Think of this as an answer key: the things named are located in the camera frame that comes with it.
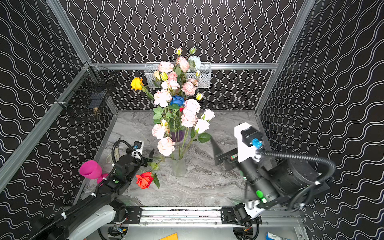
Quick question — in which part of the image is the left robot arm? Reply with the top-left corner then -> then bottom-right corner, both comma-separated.
29,151 -> 154,240

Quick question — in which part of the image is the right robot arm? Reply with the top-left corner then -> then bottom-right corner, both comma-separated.
211,139 -> 336,227

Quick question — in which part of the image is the clear glass jar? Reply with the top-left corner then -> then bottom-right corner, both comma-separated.
171,150 -> 187,178

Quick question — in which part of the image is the white light-blue flower stem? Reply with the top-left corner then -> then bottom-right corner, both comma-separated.
188,47 -> 202,77

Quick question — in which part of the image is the white rose stem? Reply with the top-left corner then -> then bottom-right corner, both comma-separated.
180,93 -> 215,143

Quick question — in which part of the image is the pink rose spray stem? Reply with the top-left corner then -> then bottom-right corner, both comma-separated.
182,78 -> 198,96

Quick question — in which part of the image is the purple blue glass vase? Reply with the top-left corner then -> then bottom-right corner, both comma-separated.
171,130 -> 185,143

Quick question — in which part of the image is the brass padlock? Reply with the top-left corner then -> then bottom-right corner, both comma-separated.
93,107 -> 100,118

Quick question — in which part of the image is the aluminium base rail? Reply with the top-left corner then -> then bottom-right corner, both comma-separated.
64,206 -> 302,227

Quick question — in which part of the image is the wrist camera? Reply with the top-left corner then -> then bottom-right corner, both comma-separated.
132,141 -> 144,159
234,123 -> 264,163

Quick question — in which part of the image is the yellow rose stem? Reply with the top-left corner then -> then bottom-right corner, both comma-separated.
131,78 -> 154,100

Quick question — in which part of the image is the large pink peony stem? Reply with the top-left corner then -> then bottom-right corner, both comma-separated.
158,48 -> 190,77

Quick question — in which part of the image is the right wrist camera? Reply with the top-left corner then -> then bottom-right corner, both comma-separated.
234,123 -> 264,163

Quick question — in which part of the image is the white mesh wall basket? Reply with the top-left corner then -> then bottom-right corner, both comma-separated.
144,62 -> 212,89

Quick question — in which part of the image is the black wire wall basket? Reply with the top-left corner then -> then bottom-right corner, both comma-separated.
60,66 -> 118,122

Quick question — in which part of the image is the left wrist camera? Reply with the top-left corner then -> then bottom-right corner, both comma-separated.
132,141 -> 144,159

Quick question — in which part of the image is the cream rose stem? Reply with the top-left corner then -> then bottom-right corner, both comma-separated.
154,71 -> 162,82

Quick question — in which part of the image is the blue flower stem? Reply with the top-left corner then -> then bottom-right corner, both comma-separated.
170,96 -> 185,107

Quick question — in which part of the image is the magenta silicone cup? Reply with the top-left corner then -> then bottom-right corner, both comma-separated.
79,161 -> 108,184

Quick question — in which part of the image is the yellow object below rail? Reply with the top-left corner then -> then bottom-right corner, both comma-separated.
160,233 -> 179,240

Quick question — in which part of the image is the blue white box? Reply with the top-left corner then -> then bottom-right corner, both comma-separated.
266,232 -> 290,240

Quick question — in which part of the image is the pink rose spray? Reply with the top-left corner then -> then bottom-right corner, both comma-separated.
152,120 -> 177,160
167,71 -> 178,82

